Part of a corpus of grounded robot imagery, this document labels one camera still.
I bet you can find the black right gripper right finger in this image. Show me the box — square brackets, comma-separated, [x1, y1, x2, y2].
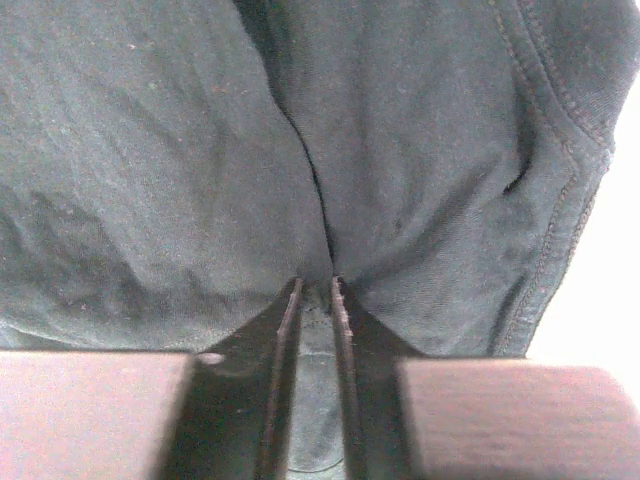
[331, 279, 639, 479]

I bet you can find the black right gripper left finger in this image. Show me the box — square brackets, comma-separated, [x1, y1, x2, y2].
[1, 279, 302, 479]

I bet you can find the black t shirt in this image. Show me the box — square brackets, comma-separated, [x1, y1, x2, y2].
[1, 1, 639, 479]

